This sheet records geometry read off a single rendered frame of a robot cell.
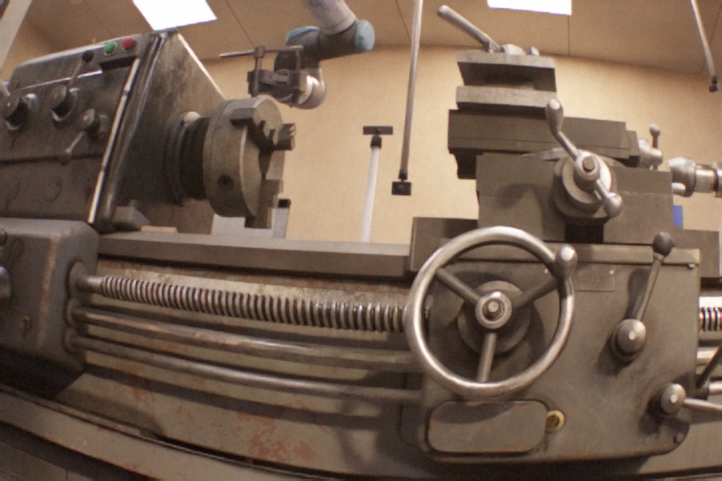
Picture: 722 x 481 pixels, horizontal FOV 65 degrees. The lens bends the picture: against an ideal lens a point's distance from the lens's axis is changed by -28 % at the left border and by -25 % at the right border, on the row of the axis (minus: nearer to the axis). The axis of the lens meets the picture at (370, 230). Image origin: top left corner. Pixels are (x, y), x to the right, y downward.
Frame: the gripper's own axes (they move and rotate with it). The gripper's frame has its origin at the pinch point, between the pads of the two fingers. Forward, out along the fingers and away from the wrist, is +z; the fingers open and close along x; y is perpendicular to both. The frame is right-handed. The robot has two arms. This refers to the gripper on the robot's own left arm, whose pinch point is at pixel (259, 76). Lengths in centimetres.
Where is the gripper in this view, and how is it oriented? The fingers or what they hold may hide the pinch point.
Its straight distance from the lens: 156.6
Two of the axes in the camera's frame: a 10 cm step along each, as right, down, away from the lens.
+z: -2.7, 0.4, -9.6
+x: -9.6, -0.4, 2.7
